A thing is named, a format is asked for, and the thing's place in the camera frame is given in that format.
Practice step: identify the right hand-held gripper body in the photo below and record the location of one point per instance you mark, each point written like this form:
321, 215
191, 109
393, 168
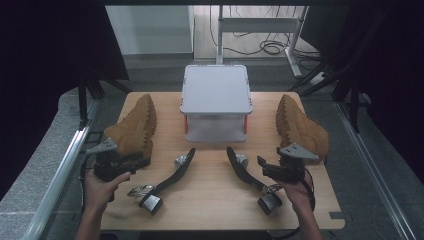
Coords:
286, 171

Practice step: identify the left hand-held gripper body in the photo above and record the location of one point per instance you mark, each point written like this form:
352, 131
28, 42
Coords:
106, 164

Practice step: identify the tan suede boot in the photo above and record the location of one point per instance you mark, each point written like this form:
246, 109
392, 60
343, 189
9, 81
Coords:
300, 130
133, 130

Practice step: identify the person's right hand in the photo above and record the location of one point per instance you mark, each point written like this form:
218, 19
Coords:
298, 193

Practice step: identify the person's left hand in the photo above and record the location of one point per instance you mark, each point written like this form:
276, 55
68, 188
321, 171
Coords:
98, 191

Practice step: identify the black metal stand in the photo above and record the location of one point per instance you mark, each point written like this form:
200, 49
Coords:
353, 103
82, 100

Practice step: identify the white power strip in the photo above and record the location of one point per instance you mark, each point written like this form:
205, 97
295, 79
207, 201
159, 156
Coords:
318, 78

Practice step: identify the dark curtain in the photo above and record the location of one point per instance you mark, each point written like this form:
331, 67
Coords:
43, 66
393, 66

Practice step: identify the white panel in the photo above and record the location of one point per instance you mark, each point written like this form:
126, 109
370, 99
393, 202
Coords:
150, 30

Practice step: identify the aluminium rail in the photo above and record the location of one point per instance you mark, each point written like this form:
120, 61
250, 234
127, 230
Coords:
376, 173
56, 180

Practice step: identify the white metal desk frame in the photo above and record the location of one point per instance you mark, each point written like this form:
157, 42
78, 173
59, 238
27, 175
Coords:
258, 25

